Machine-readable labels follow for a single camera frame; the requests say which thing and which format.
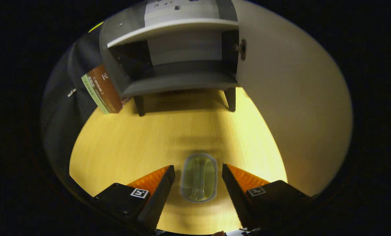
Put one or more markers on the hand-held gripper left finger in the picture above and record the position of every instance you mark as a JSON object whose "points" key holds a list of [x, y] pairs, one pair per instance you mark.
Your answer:
{"points": [[159, 200]]}

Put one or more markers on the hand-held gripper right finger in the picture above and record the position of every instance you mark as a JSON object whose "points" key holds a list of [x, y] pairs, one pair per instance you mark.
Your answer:
{"points": [[239, 200]]}

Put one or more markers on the green oval plastic box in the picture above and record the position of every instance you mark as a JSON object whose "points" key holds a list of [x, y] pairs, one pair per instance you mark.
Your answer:
{"points": [[198, 178]]}

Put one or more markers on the beige cabinet door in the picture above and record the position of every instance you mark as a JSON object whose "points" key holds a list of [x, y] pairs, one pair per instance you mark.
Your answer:
{"points": [[297, 98]]}

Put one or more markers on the grey cabinet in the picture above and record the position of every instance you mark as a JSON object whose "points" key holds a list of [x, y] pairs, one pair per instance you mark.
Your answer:
{"points": [[182, 82]]}

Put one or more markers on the black backdrop cloth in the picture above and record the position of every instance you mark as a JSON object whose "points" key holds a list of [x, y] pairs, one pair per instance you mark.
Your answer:
{"points": [[61, 124]]}

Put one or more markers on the white clothes peg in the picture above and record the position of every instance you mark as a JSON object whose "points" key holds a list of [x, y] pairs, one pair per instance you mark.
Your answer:
{"points": [[71, 92]]}

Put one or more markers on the metal door hinge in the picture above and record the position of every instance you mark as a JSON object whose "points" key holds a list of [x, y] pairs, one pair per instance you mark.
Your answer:
{"points": [[242, 49]]}

